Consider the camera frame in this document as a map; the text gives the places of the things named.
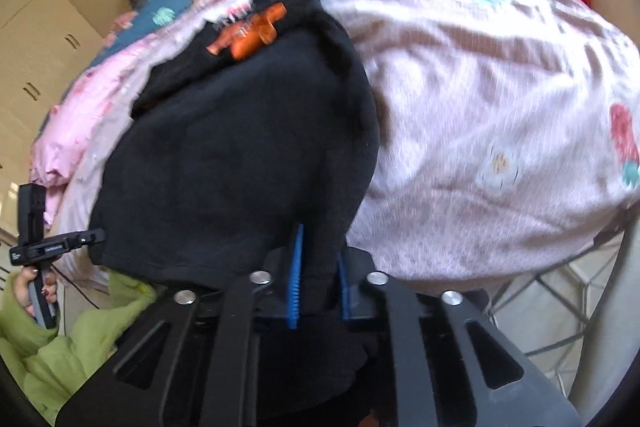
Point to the black sweater with orange patches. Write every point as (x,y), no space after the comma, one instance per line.
(225,157)

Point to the strawberry printed pink quilt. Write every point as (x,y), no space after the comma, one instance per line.
(500,107)

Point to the green fleece garment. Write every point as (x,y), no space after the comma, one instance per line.
(95,332)

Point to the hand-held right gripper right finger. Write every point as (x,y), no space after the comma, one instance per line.
(357,302)

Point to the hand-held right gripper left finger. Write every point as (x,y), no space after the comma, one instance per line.
(295,277)

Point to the cream wardrobe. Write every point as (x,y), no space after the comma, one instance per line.
(40,57)

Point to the grey metal frame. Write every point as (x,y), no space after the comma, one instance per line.
(575,263)

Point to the person's left hand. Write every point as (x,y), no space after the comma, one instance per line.
(17,289)

